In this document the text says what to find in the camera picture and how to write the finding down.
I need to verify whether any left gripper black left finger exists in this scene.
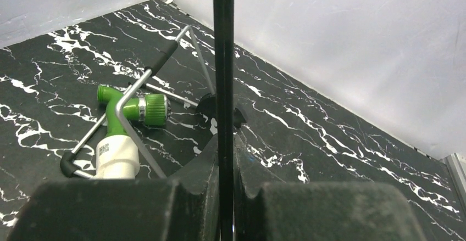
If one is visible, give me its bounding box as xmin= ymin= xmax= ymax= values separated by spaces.
xmin=7 ymin=136 xmax=219 ymax=240

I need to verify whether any white dry-erase board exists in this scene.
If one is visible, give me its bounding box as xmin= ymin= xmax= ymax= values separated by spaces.
xmin=213 ymin=0 xmax=234 ymax=240

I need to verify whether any black marble pattern mat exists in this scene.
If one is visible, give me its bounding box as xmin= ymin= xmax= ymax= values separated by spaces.
xmin=1 ymin=0 xmax=465 ymax=240

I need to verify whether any metal whiteboard stand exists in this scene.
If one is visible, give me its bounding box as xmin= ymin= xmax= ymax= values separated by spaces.
xmin=59 ymin=25 xmax=248 ymax=180

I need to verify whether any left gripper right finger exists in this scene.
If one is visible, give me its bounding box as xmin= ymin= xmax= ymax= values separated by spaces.
xmin=234 ymin=135 xmax=425 ymax=240

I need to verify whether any aluminium frame rail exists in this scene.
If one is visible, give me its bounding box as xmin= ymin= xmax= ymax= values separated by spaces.
xmin=443 ymin=153 xmax=465 ymax=209

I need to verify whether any green white marker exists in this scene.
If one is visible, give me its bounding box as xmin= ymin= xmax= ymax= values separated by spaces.
xmin=95 ymin=85 xmax=171 ymax=179

